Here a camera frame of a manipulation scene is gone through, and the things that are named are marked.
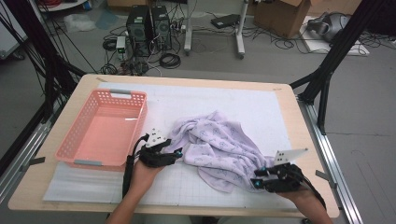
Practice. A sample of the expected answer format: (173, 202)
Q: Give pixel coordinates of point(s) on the open cardboard box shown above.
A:
(280, 18)

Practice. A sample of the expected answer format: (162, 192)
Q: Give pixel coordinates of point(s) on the black computer tower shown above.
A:
(138, 28)
(162, 28)

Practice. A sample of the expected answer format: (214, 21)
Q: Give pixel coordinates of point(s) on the clear plastic bag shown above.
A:
(77, 22)

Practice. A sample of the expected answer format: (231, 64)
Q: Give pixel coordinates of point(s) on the white grid mat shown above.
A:
(218, 96)

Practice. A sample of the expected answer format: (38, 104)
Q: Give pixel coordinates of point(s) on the grey headset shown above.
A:
(330, 26)

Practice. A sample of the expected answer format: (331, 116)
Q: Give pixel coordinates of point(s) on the round white table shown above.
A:
(62, 5)

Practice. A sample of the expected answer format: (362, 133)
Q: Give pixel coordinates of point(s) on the person's left hand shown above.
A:
(143, 177)

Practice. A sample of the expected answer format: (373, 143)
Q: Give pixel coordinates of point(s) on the lavender printed towel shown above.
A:
(218, 146)

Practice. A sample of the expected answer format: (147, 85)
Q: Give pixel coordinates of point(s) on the white cabinet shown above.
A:
(9, 34)

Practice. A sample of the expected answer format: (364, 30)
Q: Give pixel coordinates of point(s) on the teal sheet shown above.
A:
(107, 19)

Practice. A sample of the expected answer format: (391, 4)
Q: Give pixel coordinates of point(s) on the person's right hand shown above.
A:
(299, 197)

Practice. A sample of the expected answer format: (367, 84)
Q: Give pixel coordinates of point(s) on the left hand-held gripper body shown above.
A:
(154, 155)

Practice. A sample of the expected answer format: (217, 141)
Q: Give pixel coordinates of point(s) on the flat black box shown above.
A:
(225, 20)

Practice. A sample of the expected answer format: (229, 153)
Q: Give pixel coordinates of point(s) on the white metal stand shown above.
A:
(239, 31)

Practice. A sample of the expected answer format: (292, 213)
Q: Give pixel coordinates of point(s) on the white board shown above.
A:
(317, 46)

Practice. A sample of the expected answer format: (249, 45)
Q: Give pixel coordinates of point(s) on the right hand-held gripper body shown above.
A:
(286, 177)

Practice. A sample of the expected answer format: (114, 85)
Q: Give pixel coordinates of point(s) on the black frame stand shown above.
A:
(40, 40)
(339, 40)

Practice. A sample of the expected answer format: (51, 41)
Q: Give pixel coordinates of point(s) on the small white device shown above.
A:
(120, 43)

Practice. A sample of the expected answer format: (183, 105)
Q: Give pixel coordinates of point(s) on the grey metal bracket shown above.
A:
(325, 177)
(32, 161)

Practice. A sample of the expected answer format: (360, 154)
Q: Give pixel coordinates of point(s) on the aluminium rail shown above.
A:
(25, 149)
(330, 155)

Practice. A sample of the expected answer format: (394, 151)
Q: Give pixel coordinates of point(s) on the pink plastic basket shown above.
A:
(106, 133)

